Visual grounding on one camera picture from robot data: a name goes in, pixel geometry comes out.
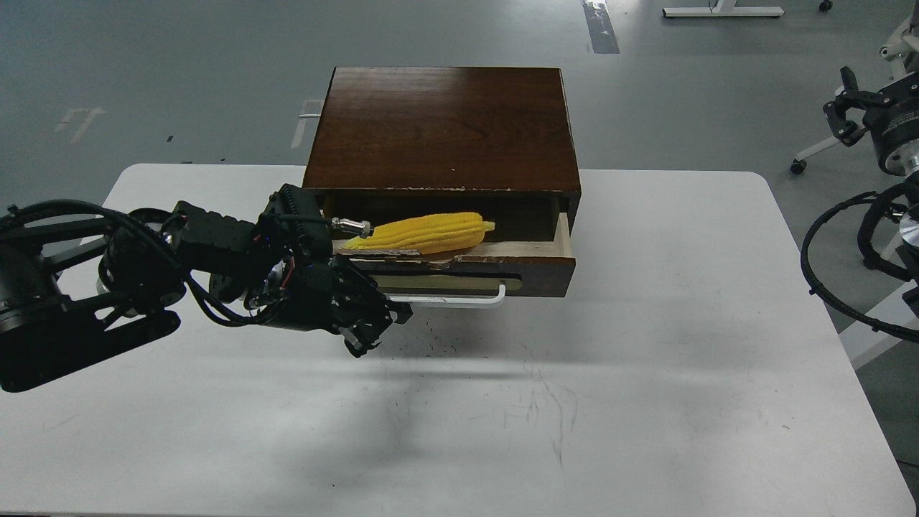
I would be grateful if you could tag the white desk base far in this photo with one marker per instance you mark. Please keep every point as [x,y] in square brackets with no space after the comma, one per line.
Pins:
[723,10]

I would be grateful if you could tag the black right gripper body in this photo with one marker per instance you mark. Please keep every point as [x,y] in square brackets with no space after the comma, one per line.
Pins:
[891,116]

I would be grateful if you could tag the yellow corn cob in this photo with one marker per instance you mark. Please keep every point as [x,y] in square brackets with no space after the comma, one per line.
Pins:
[429,234]

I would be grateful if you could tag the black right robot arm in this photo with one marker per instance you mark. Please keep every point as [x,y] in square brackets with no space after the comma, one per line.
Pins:
[899,204]

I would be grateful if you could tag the wooden drawer with white handle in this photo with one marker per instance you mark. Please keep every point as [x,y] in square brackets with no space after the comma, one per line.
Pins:
[528,256]

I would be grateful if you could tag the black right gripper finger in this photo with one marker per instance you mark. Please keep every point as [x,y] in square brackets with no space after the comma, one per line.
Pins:
[851,96]
[846,131]

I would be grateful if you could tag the dark wooden cabinet box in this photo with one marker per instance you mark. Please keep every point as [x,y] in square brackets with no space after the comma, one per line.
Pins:
[454,131]

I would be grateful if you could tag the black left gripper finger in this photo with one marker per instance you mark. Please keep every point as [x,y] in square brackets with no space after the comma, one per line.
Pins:
[385,311]
[364,333]

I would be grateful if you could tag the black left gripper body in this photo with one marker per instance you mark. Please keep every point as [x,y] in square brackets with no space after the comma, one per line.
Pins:
[279,270]

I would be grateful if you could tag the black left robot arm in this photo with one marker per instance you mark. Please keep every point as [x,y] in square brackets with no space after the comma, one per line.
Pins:
[82,283]

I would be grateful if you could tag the grey floor tape strip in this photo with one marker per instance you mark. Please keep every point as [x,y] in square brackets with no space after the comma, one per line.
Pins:
[603,39]

